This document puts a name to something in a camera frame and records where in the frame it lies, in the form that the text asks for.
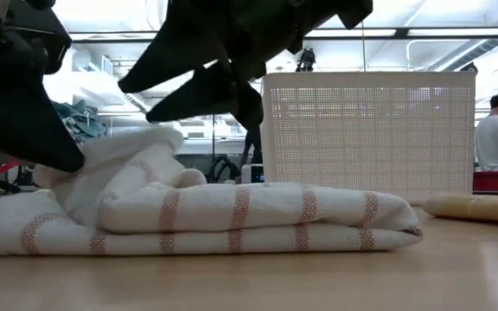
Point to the white towel with red stripes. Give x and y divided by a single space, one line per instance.
275 203

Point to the yellow checked towel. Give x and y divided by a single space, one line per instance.
478 208

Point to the pile of blue clothes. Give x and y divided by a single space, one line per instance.
80 121

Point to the white perforated plastic basket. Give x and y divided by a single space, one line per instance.
370 138

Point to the long ceiling light fixture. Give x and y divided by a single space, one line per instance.
400 32

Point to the crumpled cream towel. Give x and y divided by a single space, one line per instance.
193 178

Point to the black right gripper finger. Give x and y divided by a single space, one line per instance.
175 60
214 95

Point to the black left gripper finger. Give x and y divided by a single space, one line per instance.
15 116

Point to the black hanging camera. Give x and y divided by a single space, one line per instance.
306 60

